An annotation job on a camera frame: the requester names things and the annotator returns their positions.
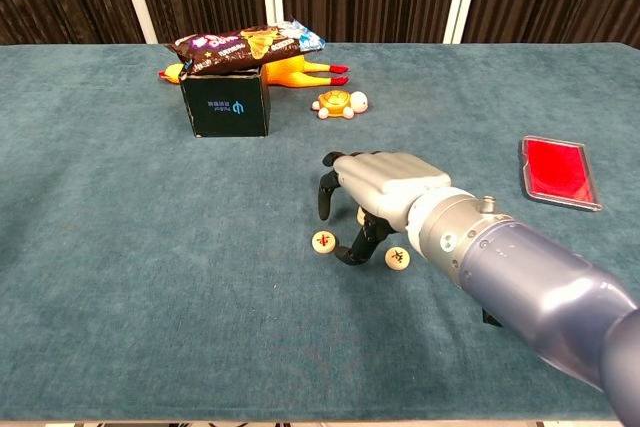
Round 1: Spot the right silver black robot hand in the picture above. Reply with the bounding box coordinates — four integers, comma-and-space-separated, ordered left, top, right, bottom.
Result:
316, 150, 454, 266

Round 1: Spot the cream chess piece black character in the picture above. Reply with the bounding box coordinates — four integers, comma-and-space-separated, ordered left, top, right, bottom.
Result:
384, 246, 412, 271

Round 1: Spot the orange turtle toy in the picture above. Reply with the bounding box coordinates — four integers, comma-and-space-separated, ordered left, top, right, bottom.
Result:
310, 89, 370, 121

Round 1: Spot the yellow rubber chicken toy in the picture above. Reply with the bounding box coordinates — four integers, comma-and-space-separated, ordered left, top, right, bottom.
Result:
158, 55, 350, 91

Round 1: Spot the red card in clear case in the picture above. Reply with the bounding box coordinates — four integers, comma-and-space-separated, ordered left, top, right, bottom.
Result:
519, 135, 604, 212

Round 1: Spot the black cardboard box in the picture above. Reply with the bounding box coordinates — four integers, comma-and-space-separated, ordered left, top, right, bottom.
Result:
178, 65, 272, 139

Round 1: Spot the brown snack bag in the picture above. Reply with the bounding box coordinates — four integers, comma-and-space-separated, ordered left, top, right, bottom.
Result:
164, 19, 327, 76

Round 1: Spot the teal table cloth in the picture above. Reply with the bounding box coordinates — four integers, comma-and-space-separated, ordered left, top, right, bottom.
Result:
0, 41, 640, 422

